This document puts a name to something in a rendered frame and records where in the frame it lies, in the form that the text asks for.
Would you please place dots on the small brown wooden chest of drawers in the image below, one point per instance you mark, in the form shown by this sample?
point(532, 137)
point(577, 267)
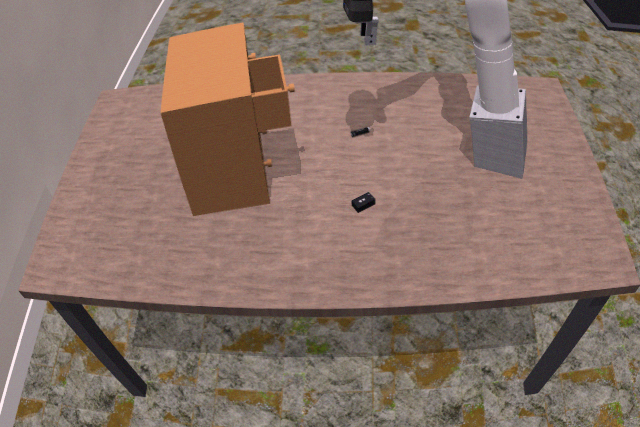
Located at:
point(208, 114)

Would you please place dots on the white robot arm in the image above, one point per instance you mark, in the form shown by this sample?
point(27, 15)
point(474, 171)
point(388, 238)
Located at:
point(492, 40)

